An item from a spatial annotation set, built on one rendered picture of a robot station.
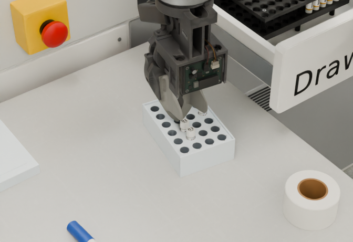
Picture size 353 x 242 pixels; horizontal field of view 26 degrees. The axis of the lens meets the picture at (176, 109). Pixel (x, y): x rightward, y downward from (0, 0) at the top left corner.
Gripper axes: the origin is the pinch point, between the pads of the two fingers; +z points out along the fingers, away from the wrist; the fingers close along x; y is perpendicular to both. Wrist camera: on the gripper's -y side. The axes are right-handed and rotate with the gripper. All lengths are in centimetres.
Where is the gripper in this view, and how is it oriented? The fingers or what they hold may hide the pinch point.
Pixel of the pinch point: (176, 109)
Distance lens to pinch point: 106.4
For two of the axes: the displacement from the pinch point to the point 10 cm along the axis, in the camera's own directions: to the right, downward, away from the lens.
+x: 9.0, -2.8, 3.4
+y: 4.4, 5.8, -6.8
